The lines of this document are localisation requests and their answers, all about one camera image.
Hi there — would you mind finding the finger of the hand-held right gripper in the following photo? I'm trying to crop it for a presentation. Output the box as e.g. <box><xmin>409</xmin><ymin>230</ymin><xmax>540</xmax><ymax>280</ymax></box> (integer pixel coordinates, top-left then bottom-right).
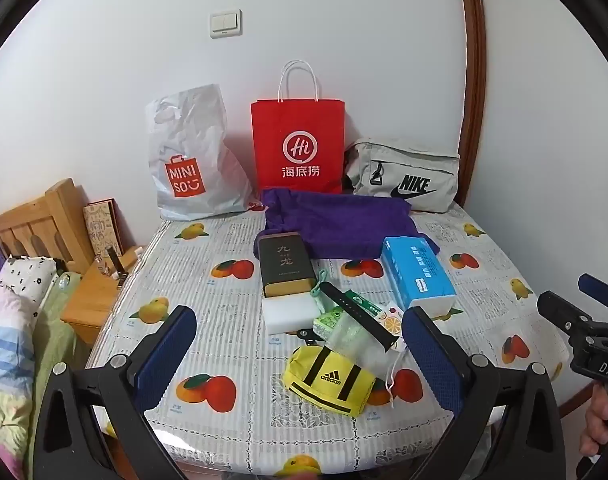
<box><xmin>578</xmin><ymin>273</ymin><xmax>608</xmax><ymax>326</ymax></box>
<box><xmin>537</xmin><ymin>290</ymin><xmax>593</xmax><ymax>345</ymax></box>

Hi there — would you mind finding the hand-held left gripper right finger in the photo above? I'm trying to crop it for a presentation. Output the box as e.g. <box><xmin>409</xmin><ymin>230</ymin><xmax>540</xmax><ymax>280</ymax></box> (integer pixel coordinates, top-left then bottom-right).
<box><xmin>403</xmin><ymin>306</ymin><xmax>567</xmax><ymax>480</ymax></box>

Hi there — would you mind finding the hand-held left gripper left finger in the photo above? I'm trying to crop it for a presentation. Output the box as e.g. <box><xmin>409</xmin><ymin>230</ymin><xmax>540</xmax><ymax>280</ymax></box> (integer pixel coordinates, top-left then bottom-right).
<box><xmin>31</xmin><ymin>305</ymin><xmax>199</xmax><ymax>480</ymax></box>

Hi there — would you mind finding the translucent green mesh bag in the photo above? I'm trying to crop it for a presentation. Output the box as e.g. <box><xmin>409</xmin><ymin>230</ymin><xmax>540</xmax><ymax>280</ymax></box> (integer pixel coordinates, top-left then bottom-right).
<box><xmin>329</xmin><ymin>317</ymin><xmax>385</xmax><ymax>377</ymax></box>

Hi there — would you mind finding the yellow zip pouch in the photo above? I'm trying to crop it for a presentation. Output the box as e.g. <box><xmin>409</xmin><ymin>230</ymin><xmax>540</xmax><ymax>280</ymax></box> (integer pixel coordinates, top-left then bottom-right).
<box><xmin>282</xmin><ymin>344</ymin><xmax>379</xmax><ymax>417</ymax></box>

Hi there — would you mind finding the white sponge block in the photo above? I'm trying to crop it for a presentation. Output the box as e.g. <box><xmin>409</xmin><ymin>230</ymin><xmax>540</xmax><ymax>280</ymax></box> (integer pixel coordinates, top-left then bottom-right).
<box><xmin>262</xmin><ymin>296</ymin><xmax>322</xmax><ymax>336</ymax></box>

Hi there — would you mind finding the person's right forearm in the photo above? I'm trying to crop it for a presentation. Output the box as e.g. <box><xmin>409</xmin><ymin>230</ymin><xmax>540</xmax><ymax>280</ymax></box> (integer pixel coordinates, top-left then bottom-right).
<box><xmin>576</xmin><ymin>454</ymin><xmax>608</xmax><ymax>480</ymax></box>

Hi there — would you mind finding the person's right hand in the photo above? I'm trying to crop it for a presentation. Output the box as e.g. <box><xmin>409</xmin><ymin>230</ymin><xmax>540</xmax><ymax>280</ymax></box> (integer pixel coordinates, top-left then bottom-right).
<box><xmin>581</xmin><ymin>385</ymin><xmax>608</xmax><ymax>461</ymax></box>

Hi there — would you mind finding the green and white packet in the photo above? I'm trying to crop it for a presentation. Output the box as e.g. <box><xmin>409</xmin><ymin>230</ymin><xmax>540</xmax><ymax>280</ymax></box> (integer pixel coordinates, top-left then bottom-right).
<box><xmin>344</xmin><ymin>289</ymin><xmax>389</xmax><ymax>317</ymax></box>

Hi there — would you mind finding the blue tissue pack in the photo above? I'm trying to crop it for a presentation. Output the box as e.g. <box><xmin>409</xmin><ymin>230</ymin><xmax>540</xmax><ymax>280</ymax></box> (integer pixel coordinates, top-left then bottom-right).
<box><xmin>381</xmin><ymin>236</ymin><xmax>457</xmax><ymax>311</ymax></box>

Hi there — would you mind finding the wooden nightstand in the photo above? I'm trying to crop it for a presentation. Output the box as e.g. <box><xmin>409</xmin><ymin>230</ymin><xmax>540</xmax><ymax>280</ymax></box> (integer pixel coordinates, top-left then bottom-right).
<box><xmin>61</xmin><ymin>245</ymin><xmax>147</xmax><ymax>346</ymax></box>

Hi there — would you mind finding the small dark object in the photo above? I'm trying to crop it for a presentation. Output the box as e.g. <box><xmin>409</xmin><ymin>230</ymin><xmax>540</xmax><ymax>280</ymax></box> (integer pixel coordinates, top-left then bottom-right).
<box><xmin>104</xmin><ymin>247</ymin><xmax>130</xmax><ymax>281</ymax></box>

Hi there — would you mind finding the light green square packet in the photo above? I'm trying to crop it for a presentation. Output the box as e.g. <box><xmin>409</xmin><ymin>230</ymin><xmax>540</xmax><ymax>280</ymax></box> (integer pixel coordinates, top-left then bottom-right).
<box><xmin>313</xmin><ymin>307</ymin><xmax>355</xmax><ymax>343</ymax></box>

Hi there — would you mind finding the light green bedsheet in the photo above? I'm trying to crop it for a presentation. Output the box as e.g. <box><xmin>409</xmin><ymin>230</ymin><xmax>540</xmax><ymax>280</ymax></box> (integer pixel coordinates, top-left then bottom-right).
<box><xmin>28</xmin><ymin>272</ymin><xmax>99</xmax><ymax>461</ymax></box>

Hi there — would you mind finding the patterned brown book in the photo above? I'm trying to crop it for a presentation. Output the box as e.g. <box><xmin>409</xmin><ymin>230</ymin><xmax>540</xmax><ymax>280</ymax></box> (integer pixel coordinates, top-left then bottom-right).
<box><xmin>82</xmin><ymin>199</ymin><xmax>127</xmax><ymax>261</ymax></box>

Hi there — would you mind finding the dark rectangular box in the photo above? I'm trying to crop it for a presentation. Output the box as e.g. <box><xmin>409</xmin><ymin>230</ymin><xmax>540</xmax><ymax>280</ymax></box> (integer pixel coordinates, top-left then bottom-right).
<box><xmin>256</xmin><ymin>231</ymin><xmax>316</xmax><ymax>298</ymax></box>

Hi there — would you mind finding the pastel striped quilt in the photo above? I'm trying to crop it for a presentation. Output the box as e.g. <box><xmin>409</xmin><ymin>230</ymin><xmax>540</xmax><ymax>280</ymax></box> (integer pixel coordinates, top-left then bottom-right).
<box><xmin>0</xmin><ymin>285</ymin><xmax>44</xmax><ymax>461</ymax></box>

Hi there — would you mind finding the white floral pillow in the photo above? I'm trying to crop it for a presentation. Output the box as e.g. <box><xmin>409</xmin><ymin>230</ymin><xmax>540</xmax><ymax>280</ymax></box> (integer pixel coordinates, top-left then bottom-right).
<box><xmin>0</xmin><ymin>255</ymin><xmax>58</xmax><ymax>321</ymax></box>

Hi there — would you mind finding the purple towel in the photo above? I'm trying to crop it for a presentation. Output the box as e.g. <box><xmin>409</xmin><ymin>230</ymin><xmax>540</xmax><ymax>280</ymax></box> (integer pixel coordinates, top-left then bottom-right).
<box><xmin>260</xmin><ymin>189</ymin><xmax>441</xmax><ymax>261</ymax></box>

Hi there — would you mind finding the wooden headboard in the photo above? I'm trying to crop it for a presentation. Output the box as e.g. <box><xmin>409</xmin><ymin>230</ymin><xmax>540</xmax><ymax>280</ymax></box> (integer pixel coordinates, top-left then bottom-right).
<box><xmin>0</xmin><ymin>177</ymin><xmax>94</xmax><ymax>273</ymax></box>

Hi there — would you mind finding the grey waist bag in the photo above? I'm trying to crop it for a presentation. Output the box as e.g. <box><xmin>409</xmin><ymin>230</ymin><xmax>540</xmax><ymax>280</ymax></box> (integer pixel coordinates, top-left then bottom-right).
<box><xmin>344</xmin><ymin>137</ymin><xmax>461</xmax><ymax>213</ymax></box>

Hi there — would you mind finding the white plastic shopping bag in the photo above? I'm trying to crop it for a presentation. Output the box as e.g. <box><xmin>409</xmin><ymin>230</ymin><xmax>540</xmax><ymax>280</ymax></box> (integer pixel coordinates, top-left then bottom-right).
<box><xmin>144</xmin><ymin>84</ymin><xmax>255</xmax><ymax>222</ymax></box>

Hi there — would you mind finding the red paper bag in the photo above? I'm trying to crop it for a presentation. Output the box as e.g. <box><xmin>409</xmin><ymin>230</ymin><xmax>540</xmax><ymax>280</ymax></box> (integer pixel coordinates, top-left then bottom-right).
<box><xmin>250</xmin><ymin>60</ymin><xmax>345</xmax><ymax>195</ymax></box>

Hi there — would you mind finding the brown wooden door frame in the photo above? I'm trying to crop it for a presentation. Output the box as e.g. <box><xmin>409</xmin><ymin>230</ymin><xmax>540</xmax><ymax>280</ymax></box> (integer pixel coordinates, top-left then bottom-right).
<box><xmin>456</xmin><ymin>0</ymin><xmax>487</xmax><ymax>206</ymax></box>

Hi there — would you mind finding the white wall light switch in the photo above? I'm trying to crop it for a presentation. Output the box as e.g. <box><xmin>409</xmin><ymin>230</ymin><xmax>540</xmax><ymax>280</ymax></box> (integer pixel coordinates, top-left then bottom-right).
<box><xmin>210</xmin><ymin>9</ymin><xmax>243</xmax><ymax>39</ymax></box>

